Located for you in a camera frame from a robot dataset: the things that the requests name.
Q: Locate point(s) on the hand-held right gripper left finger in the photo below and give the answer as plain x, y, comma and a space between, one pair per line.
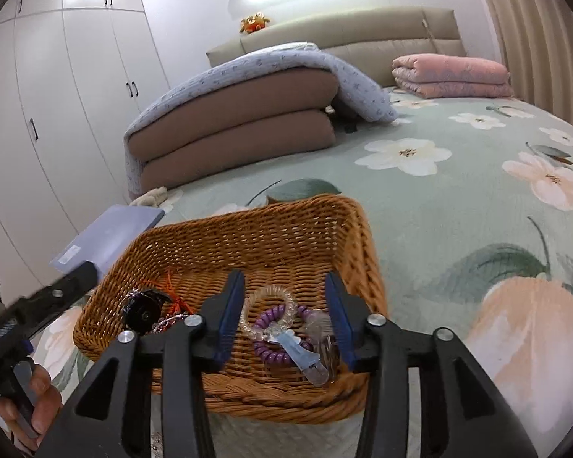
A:
231, 317

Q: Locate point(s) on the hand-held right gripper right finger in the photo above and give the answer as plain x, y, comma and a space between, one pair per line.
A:
340, 317

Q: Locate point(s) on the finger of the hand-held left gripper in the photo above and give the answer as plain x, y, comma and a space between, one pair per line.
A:
64, 288

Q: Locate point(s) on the light blue hair clip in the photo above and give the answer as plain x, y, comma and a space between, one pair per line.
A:
298, 350

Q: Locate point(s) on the black wrist watch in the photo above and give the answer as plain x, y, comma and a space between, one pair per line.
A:
141, 312

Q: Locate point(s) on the brown wicker basket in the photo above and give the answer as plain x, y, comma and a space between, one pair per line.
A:
277, 248

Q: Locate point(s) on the person's left hand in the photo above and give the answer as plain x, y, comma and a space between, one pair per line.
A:
45, 405

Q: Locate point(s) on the blue book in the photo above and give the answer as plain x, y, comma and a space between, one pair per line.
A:
119, 229

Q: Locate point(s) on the white fluffy cloth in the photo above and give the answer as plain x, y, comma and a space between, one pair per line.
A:
150, 196

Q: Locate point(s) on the green floral bed sheet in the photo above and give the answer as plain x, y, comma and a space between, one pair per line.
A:
458, 210

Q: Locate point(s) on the white wardrobe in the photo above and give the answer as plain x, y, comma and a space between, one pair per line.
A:
67, 105

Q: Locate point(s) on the folded brown and blue quilt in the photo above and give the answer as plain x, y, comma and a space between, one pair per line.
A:
248, 114

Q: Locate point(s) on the folded pink blanket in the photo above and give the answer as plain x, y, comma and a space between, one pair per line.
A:
451, 74

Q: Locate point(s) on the beige padded headboard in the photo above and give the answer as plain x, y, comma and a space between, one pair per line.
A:
377, 26

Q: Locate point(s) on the orange plush toy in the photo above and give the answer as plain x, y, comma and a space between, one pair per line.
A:
254, 23

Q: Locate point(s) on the beige curtain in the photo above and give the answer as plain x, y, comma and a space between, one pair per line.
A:
539, 24

